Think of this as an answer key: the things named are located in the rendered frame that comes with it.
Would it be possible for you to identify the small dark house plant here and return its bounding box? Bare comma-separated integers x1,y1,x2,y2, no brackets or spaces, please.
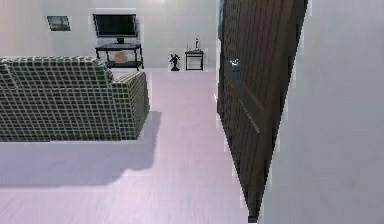
168,53,181,72

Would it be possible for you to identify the small black side table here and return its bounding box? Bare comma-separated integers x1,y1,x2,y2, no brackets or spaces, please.
184,49,205,72

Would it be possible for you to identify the brown wooden room door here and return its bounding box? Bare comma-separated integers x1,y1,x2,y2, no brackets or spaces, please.
216,0,309,224

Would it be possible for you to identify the brown cardboard box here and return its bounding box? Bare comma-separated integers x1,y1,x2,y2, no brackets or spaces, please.
113,51,128,64

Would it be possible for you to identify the black television stand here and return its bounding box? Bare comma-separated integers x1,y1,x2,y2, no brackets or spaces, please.
94,42,145,72

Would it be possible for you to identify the black television set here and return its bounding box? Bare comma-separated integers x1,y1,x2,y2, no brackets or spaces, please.
92,13,138,45

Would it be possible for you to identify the green checked sofa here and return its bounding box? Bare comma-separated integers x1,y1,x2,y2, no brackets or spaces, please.
0,55,151,143

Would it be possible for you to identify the silver door handle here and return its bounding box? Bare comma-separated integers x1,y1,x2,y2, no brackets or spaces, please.
228,58,242,73

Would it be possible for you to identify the framed landscape wall picture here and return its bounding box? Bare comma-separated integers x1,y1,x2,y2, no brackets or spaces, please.
46,15,72,32

